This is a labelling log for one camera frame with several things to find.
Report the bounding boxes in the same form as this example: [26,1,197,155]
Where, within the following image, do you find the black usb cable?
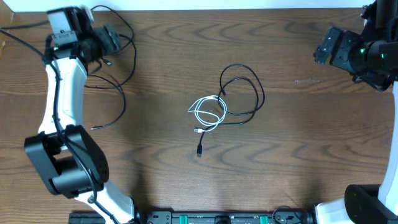
[83,4,137,131]
[196,63,266,158]

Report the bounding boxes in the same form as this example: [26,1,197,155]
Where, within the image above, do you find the white usb cable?
[187,95,228,134]

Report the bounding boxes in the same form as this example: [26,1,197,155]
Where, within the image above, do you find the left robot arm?
[24,6,141,223]

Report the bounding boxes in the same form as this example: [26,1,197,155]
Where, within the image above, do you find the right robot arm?
[304,0,397,223]

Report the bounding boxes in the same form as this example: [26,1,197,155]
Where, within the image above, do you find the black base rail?
[67,210,315,224]

